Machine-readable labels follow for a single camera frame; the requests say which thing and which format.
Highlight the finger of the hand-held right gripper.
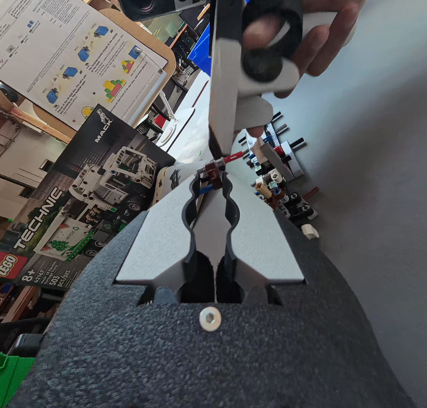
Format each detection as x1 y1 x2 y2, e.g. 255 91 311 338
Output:
208 38 242 158

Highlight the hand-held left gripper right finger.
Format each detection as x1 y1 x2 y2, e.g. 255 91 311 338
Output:
222 175 305 302

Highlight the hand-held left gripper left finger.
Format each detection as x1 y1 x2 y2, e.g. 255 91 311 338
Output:
115 176 198 300

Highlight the black lego truck chassis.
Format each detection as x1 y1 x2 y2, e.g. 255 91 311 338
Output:
240 112 320 241

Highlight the red brown lego axle assembly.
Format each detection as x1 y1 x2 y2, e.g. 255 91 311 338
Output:
196 152 242 195

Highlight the dark lego set box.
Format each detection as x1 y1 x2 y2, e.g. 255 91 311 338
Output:
0 104 176 292

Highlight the blue plastic bin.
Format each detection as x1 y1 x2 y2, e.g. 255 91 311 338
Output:
187 0 261 70

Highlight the white stand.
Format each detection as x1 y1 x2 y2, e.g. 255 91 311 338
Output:
156 71 214 165

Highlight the dark grey power adapter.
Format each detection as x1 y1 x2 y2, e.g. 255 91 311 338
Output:
7 333 44 358

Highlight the wooden board with instruction sheet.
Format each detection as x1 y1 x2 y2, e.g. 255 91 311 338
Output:
0 0 176 138

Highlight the green plastic bin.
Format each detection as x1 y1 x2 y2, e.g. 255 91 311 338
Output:
0 351 35 408

